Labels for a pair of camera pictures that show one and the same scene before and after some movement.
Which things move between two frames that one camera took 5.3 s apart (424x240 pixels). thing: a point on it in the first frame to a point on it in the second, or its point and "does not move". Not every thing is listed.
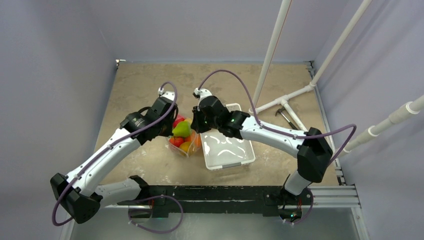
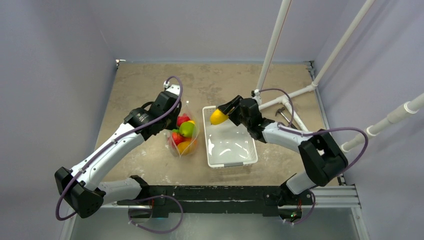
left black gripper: [168, 131] does not move
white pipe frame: [284, 100] does not move
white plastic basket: [221, 151] does not move
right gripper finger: [199, 123] to [229, 106]
